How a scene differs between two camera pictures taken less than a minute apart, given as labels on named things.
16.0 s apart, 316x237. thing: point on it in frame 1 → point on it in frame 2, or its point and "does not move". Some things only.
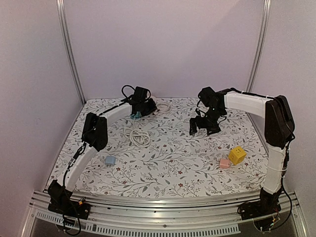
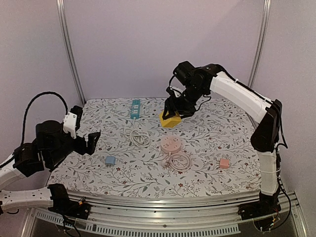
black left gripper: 153,108 → 91,144
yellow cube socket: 237,155 → 170,122
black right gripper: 204,122 → 178,104
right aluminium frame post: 267,7 does not move
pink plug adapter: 224,163 does not move
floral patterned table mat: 155,156 does not move
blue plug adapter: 110,160 does not move
